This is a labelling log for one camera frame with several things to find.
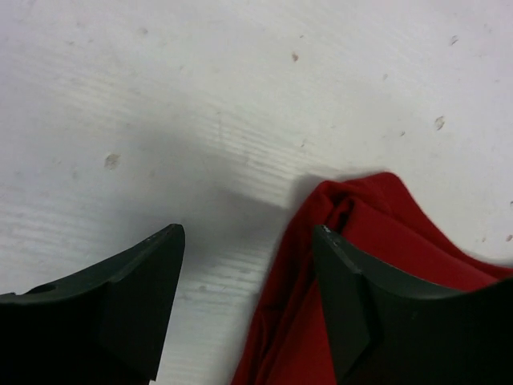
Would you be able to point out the red t shirt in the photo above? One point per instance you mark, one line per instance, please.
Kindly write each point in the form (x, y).
(287, 341)

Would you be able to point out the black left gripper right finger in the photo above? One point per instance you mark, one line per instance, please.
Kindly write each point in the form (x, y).
(386, 326)

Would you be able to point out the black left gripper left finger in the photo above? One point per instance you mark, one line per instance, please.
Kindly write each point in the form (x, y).
(105, 324)

